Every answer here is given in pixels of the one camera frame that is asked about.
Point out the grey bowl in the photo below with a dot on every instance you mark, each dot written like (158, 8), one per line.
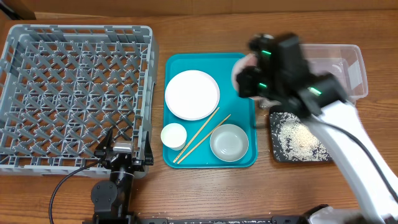
(229, 142)

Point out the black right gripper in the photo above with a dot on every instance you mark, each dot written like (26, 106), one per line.
(244, 83)

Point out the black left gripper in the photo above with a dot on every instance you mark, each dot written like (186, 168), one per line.
(139, 165)

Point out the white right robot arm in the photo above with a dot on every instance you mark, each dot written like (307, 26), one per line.
(329, 117)

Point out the pink white bowl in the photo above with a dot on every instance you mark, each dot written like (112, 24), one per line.
(250, 60)

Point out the spilled rice pile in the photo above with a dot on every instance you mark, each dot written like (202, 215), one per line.
(298, 140)

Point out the grey plastic dish rack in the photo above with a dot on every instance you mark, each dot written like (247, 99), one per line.
(64, 86)

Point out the wooden chopstick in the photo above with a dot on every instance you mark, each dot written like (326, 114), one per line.
(195, 135)
(205, 138)

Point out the white paper cup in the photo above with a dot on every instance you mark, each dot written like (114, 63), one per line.
(174, 136)

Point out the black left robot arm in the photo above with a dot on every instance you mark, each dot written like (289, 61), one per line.
(111, 197)

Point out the clear plastic bin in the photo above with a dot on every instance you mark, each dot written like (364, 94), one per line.
(345, 61)

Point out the wooden chopstick left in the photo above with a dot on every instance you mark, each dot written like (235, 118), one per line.
(195, 135)

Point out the white pink round plate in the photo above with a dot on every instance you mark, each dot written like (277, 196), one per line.
(192, 95)

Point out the black rectangular tray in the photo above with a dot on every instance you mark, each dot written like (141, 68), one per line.
(280, 152)

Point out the wooden chopstick right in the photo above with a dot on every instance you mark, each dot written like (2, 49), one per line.
(205, 138)

